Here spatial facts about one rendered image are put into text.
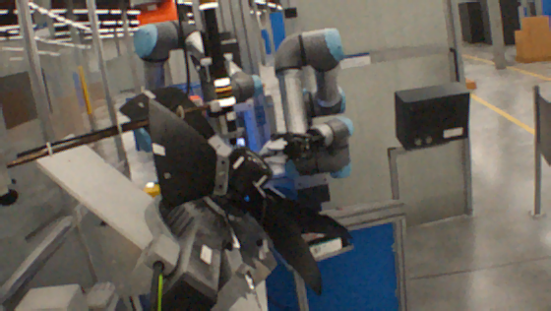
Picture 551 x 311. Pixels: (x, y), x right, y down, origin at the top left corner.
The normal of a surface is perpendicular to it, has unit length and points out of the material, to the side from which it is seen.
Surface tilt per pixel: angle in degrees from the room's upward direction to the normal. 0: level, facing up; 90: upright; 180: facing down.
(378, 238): 90
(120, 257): 90
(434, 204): 90
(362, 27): 89
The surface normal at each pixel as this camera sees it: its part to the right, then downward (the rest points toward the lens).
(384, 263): 0.07, 0.24
